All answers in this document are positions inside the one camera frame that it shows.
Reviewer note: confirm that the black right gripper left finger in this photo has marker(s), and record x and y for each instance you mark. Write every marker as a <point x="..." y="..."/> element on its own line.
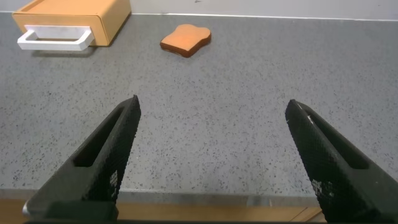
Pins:
<point x="93" y="174"/>

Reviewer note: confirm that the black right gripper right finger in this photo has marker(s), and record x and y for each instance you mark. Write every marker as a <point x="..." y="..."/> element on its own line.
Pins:
<point x="335" y="174"/>

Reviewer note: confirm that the toy toast slice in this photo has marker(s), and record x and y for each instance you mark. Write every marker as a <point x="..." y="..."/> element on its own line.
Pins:
<point x="185" y="39"/>

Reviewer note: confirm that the yellow drawer case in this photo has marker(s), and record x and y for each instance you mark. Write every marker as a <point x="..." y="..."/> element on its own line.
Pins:
<point x="118" y="15"/>

